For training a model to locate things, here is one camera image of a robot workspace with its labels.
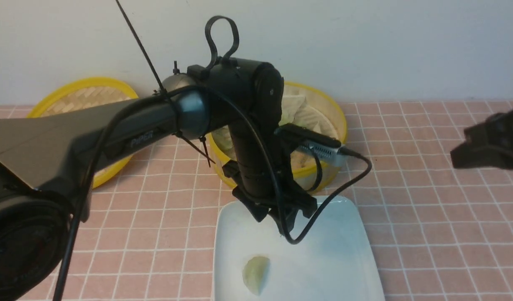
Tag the bamboo steamer basket yellow rim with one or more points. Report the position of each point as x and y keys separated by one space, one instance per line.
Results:
x=305 y=177

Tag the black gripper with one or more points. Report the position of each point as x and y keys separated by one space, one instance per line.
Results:
x=260 y=193

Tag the white square plate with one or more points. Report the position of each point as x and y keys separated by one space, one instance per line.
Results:
x=334 y=262

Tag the bamboo steamer lid yellow rim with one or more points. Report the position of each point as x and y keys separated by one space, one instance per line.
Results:
x=83 y=94

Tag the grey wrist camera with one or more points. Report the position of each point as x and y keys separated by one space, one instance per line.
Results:
x=304 y=140

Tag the pale green steamed dumpling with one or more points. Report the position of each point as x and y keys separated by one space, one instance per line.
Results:
x=255 y=274

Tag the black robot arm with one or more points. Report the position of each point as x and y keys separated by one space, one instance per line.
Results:
x=46 y=163

